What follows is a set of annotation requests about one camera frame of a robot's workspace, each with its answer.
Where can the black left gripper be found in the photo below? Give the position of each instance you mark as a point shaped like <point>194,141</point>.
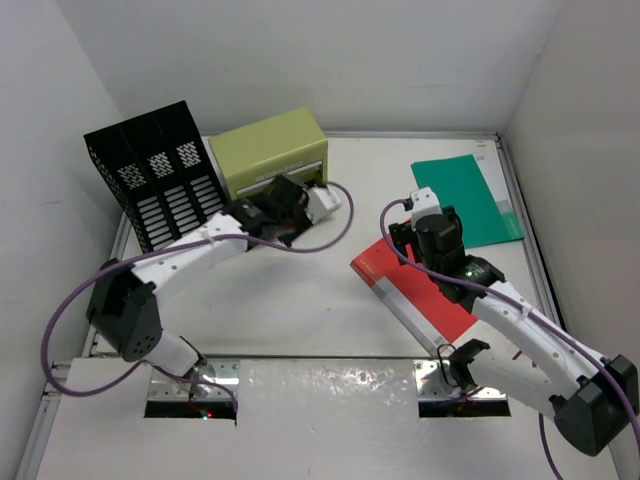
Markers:
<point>287,239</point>

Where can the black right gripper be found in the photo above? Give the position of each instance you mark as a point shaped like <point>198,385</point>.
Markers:
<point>402,234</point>

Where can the olive green drawer cabinet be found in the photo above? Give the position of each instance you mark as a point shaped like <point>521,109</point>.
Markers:
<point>291,143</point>

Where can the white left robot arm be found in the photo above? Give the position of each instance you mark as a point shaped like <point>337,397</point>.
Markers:
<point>125,304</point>

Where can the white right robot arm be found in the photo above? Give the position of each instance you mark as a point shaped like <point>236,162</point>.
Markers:
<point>590,398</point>

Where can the green clip folder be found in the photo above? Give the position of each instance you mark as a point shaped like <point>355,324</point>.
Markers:
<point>474,188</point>

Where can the red file folder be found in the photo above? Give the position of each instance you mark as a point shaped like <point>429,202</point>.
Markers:
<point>414,300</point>

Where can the black perforated file organizer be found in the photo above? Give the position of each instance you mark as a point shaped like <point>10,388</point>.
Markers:
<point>158,170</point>

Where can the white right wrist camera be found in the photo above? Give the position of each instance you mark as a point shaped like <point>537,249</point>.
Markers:
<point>424,203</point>

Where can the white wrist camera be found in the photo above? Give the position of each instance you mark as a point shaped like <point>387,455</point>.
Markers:
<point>424,203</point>
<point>322,202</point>

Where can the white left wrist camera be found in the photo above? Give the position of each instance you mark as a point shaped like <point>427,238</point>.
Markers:
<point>322,202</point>

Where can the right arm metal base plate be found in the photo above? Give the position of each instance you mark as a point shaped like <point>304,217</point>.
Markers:
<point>431,386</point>

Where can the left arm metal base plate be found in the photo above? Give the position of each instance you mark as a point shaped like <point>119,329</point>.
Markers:
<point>218,381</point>

